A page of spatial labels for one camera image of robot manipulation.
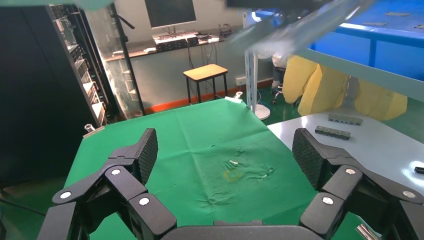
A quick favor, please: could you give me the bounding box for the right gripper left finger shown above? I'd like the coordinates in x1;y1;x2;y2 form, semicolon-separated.
36;127;178;240

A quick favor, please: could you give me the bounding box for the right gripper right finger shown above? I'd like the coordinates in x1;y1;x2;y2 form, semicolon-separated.
291;127;424;240

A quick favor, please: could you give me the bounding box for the grey slotted metal strip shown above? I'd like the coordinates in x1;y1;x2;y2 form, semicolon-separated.
314;125;352;141
327;113;365;127

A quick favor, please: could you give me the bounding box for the green table cloth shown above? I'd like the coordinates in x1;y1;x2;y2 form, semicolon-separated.
62;98;369;240

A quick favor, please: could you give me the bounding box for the black chair base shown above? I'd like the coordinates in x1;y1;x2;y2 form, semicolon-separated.
271;65;289;101

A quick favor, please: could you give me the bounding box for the black server rack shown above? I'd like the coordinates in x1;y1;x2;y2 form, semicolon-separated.
0;4;121;188

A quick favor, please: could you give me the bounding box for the black tripod stand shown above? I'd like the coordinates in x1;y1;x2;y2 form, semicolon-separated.
110;2;147;117

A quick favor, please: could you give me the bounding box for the white floor stand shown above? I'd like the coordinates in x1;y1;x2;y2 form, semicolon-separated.
243;9;272;121

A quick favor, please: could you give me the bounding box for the long work desk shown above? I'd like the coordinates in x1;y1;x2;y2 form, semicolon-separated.
101;25;247;64

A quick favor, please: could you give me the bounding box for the blue plastic bin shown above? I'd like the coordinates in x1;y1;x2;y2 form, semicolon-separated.
311;0;424;81

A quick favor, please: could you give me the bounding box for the wooden top stool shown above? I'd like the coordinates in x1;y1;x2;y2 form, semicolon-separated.
182;63;230;106

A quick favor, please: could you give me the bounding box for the perforated steel angle strut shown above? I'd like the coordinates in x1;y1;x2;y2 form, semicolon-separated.
230;0;377;55

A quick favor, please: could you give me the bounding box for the black computer monitor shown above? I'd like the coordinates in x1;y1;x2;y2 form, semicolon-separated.
144;0;198;30

